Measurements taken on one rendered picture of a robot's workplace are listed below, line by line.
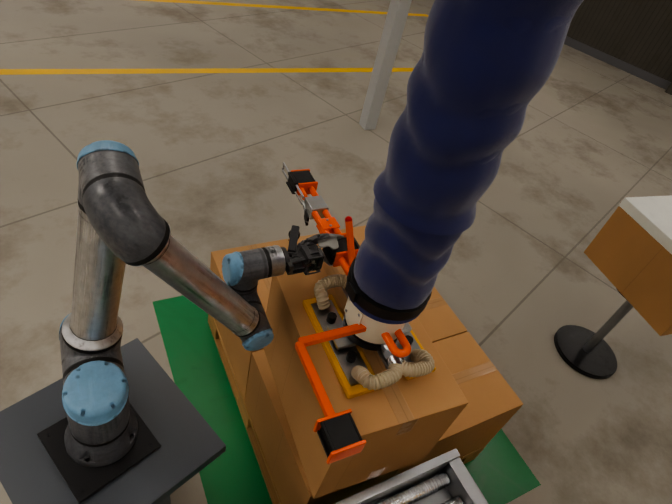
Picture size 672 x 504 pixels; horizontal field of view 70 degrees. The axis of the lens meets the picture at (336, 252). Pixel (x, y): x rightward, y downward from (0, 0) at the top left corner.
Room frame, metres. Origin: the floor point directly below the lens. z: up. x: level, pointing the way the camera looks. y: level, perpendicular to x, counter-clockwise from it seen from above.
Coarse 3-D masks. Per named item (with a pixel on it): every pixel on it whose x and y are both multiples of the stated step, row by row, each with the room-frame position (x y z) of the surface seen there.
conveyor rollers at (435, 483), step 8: (424, 480) 0.81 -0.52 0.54; (432, 480) 0.81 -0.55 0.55; (440, 480) 0.82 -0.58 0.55; (448, 480) 0.83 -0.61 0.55; (408, 488) 0.76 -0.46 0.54; (416, 488) 0.77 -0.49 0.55; (424, 488) 0.77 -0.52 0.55; (432, 488) 0.78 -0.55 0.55; (440, 488) 0.80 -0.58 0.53; (392, 496) 0.72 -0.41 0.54; (400, 496) 0.72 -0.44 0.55; (408, 496) 0.73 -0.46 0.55; (416, 496) 0.74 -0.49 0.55; (424, 496) 0.75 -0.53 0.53; (456, 496) 0.78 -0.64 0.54
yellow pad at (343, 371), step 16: (304, 304) 0.98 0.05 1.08; (336, 304) 1.01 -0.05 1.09; (320, 320) 0.92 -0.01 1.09; (336, 320) 0.94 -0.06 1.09; (336, 352) 0.83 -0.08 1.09; (352, 352) 0.83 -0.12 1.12; (336, 368) 0.78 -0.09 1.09; (352, 368) 0.79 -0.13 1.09; (368, 368) 0.81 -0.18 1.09; (352, 384) 0.74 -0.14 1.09
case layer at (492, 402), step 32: (448, 320) 1.59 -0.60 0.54; (256, 352) 1.13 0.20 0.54; (448, 352) 1.40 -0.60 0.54; (480, 352) 1.45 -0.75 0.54; (256, 384) 1.05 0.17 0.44; (480, 384) 1.27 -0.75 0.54; (256, 416) 1.01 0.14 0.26; (480, 416) 1.12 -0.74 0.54; (288, 448) 0.79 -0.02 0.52; (448, 448) 1.04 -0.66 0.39; (288, 480) 0.75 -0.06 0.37
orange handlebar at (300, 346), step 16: (304, 192) 1.35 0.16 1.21; (320, 224) 1.21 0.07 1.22; (336, 224) 1.23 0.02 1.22; (304, 336) 0.77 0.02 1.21; (320, 336) 0.78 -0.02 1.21; (336, 336) 0.80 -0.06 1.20; (384, 336) 0.84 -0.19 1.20; (400, 336) 0.85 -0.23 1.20; (304, 352) 0.72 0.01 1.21; (400, 352) 0.80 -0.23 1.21; (304, 368) 0.68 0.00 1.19; (320, 384) 0.64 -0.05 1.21; (320, 400) 0.60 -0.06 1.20
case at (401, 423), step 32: (288, 288) 1.03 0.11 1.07; (288, 320) 0.94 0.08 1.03; (416, 320) 1.05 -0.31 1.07; (288, 352) 0.90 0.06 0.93; (320, 352) 0.83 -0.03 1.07; (288, 384) 0.86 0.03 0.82; (416, 384) 0.82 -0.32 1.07; (448, 384) 0.85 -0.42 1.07; (288, 416) 0.81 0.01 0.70; (320, 416) 0.68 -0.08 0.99; (352, 416) 0.67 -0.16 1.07; (384, 416) 0.69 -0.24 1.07; (416, 416) 0.72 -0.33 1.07; (448, 416) 0.78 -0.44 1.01; (320, 448) 0.64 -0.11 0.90; (384, 448) 0.68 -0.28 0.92; (416, 448) 0.76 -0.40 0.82; (320, 480) 0.60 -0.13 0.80; (352, 480) 0.66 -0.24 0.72
